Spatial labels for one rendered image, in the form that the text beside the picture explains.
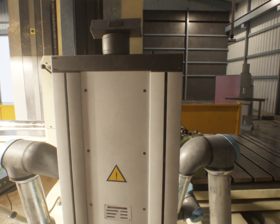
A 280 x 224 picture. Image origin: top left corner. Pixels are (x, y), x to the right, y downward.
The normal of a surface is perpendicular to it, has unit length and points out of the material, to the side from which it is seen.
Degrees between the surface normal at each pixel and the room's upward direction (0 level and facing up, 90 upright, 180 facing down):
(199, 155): 81
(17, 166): 104
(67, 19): 90
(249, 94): 90
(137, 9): 90
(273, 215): 0
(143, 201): 90
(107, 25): 61
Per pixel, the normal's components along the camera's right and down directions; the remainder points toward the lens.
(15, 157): -0.29, -0.12
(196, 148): -0.36, -0.46
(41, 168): 0.28, 0.39
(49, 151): 0.59, -0.61
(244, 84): -0.57, 0.13
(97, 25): -0.11, -0.33
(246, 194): 0.02, 0.16
